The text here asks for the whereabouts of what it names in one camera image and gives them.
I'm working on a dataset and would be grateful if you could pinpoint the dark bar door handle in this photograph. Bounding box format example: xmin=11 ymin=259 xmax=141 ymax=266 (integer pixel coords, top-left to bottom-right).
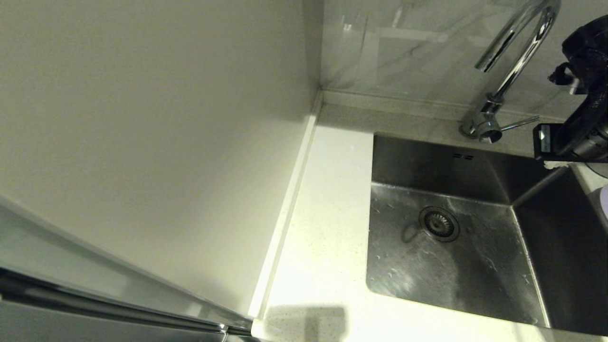
xmin=0 ymin=267 xmax=253 ymax=337

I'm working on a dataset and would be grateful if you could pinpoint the chrome gooseneck faucet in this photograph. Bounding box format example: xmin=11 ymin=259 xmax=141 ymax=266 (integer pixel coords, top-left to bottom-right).
xmin=460 ymin=0 xmax=561 ymax=144

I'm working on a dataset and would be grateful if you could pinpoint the metal sink drain strainer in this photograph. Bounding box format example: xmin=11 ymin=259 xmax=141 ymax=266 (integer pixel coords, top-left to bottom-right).
xmin=418 ymin=206 xmax=460 ymax=243

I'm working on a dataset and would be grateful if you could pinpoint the grey glossy appliance door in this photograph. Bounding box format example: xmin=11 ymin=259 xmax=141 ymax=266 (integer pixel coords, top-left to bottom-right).
xmin=0 ymin=297 xmax=228 ymax=342

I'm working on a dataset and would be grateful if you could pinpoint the stainless steel sink basin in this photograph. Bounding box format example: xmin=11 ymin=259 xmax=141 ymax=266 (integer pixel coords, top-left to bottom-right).
xmin=366 ymin=133 xmax=608 ymax=335

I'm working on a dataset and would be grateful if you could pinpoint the tall white cabinet panel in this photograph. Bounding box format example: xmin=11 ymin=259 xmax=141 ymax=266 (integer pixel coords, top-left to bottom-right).
xmin=0 ymin=0 xmax=324 ymax=320

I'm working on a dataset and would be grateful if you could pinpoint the lilac round plate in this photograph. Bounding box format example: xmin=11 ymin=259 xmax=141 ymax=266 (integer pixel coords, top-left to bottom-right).
xmin=596 ymin=185 xmax=608 ymax=229

